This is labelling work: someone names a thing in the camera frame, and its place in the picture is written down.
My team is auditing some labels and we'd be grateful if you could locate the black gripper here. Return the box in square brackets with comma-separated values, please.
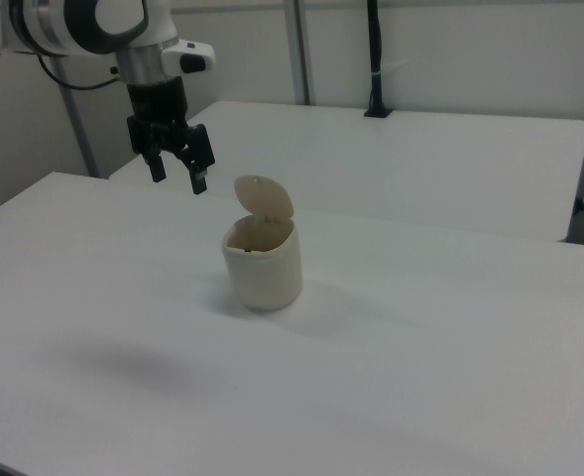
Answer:
[125, 78, 216, 196]

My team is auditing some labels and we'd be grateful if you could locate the cream trash bin with lid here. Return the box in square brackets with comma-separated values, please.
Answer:
[220, 173, 303, 313]

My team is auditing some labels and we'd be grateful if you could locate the black clamp pole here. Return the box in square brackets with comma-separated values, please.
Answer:
[362, 0, 393, 119]

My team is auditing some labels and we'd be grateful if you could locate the grey slanted frame post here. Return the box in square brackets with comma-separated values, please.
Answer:
[49, 55, 100, 179]

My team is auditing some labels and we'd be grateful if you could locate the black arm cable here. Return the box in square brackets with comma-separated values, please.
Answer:
[36, 53, 124, 92]

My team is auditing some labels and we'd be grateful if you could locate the grey metal frame post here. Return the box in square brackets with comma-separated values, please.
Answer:
[286, 0, 318, 106]

